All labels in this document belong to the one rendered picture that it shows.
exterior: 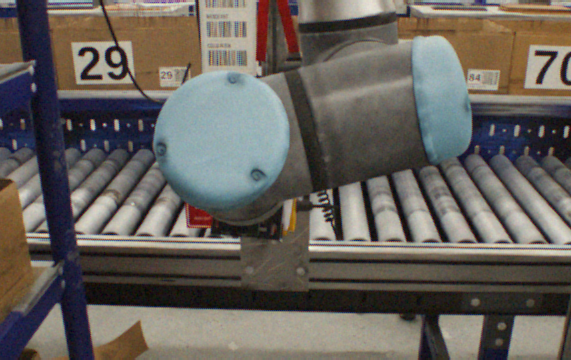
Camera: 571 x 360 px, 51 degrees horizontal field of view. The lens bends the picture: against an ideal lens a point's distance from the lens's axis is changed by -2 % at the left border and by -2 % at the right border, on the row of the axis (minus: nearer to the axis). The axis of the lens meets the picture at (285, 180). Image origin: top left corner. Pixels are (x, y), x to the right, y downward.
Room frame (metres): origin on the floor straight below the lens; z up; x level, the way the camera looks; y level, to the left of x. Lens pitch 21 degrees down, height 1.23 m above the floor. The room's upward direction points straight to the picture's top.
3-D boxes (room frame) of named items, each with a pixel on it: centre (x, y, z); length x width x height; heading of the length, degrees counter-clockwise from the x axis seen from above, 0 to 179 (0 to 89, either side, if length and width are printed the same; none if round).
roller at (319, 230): (1.22, -0.08, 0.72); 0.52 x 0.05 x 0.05; 177
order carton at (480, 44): (1.67, -0.38, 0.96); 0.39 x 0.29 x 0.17; 87
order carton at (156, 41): (1.70, 0.40, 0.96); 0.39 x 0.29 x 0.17; 87
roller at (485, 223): (1.21, -0.40, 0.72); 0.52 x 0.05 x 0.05; 177
